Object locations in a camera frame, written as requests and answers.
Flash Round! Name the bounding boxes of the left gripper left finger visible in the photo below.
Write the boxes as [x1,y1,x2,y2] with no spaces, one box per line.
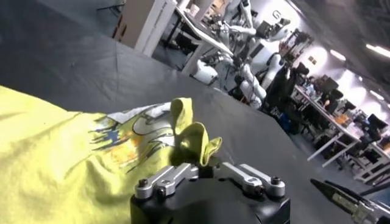
[135,163,199,200]

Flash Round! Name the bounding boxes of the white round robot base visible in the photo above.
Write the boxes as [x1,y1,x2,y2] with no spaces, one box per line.
[192,59,219,85]

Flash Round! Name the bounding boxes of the tall white cardboard box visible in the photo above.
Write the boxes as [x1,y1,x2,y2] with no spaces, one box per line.
[111,0,177,58]

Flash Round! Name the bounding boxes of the ceiling light panel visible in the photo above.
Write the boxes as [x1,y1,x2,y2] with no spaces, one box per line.
[365,44,390,58]
[330,49,347,61]

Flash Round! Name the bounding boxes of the yellow-green printed t-shirt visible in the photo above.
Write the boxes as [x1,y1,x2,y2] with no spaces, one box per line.
[0,85,223,224]

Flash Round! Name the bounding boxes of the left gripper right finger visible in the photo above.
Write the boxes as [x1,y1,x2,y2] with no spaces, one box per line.
[213,162,286,198]

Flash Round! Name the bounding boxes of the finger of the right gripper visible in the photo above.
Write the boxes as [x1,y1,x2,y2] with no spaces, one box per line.
[310,178,378,224]
[324,180,390,214]

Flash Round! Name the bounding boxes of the long office desk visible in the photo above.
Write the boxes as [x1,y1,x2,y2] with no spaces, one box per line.
[292,85,390,183]

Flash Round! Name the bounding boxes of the white humanoid robot slim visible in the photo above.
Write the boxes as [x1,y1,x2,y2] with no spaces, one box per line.
[222,0,260,40]

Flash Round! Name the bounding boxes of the white standing desk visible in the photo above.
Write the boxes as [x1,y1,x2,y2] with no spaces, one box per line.
[175,5,235,77]

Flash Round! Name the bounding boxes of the white humanoid robot dark shoulders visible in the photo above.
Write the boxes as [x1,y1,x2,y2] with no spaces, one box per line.
[237,18,293,110]

